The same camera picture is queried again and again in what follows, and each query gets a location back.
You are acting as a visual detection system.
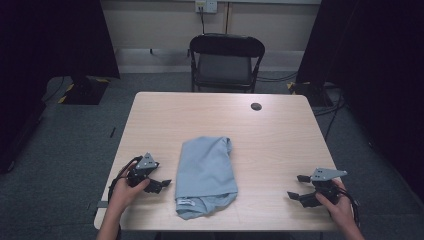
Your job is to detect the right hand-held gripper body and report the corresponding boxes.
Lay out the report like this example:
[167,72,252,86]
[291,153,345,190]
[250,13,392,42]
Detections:
[309,167,348,206]

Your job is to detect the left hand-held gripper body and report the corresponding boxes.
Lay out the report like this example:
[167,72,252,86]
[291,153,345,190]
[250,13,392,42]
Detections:
[127,152,160,188]

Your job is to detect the light blue printed T-shirt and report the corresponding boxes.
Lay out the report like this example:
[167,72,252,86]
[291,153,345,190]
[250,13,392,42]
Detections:
[174,135,239,221]

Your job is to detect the person's right hand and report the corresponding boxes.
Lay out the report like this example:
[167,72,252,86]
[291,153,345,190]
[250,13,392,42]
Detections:
[314,179,357,232]

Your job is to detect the person's left hand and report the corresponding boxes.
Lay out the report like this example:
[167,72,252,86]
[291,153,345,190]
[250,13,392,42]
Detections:
[107,164,152,218]

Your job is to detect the black stand base yellow tape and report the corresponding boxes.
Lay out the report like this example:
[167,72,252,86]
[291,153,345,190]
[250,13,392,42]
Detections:
[287,80,334,108]
[58,75,111,106]

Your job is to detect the black curtain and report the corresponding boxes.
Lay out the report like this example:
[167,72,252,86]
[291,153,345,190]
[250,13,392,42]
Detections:
[295,0,424,201]
[0,0,121,174]

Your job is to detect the black folding chair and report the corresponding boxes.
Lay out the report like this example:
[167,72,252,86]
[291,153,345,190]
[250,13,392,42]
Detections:
[188,32,266,94]

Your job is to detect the right hand-held gripper cable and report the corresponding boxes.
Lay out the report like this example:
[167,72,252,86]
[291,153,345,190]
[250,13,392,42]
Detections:
[336,186,362,228]

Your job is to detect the black floor cables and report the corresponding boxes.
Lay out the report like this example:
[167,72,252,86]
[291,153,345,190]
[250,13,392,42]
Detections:
[256,71,346,141]

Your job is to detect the vertical wall conduit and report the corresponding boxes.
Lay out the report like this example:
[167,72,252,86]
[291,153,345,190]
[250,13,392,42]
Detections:
[225,2,232,35]

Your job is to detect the white wall socket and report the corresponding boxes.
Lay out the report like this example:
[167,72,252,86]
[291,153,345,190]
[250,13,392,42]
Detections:
[194,0,218,14]

